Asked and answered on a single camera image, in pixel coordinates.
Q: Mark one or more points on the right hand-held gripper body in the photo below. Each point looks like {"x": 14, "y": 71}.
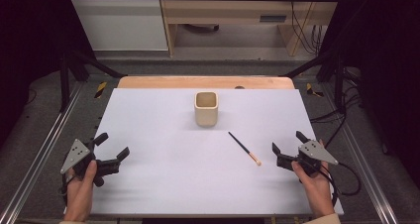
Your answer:
{"x": 313, "y": 153}

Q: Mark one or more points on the black curtain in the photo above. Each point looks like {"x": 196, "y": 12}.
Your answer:
{"x": 29, "y": 52}
{"x": 386, "y": 68}

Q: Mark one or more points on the person's right hand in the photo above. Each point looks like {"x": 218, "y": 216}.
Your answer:
{"x": 317, "y": 192}

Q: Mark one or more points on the light wooden desk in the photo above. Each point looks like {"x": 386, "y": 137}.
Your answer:
{"x": 228, "y": 11}

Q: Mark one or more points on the black frame stand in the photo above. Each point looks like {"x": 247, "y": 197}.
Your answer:
{"x": 65, "y": 82}
{"x": 337, "y": 82}

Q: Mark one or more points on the person's left hand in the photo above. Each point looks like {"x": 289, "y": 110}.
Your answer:
{"x": 79, "y": 194}

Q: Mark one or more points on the white table sheet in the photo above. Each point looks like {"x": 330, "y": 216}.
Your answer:
{"x": 171, "y": 171}

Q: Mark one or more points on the beige square pen holder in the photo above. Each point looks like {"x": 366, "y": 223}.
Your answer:
{"x": 206, "y": 113}

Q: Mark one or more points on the aluminium floor rail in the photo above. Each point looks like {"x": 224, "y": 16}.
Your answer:
{"x": 361, "y": 158}
{"x": 43, "y": 144}

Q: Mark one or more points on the white cabinet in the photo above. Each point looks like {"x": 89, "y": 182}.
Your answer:
{"x": 122, "y": 22}

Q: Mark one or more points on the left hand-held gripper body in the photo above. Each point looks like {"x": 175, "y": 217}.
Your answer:
{"x": 76, "y": 153}

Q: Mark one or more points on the yellow-black tape strip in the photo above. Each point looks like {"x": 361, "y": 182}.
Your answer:
{"x": 100, "y": 89}
{"x": 312, "y": 90}

